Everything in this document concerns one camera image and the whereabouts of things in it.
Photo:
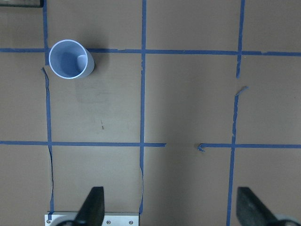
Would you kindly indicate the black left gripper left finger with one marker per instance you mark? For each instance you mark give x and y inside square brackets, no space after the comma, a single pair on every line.
[91,212]

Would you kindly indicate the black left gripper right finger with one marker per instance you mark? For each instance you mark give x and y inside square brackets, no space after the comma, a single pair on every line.
[251,211]

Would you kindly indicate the light blue plastic cup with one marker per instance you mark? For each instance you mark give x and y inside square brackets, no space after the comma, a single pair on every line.
[69,60]

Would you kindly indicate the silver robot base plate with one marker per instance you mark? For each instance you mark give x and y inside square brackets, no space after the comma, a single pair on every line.
[110,219]

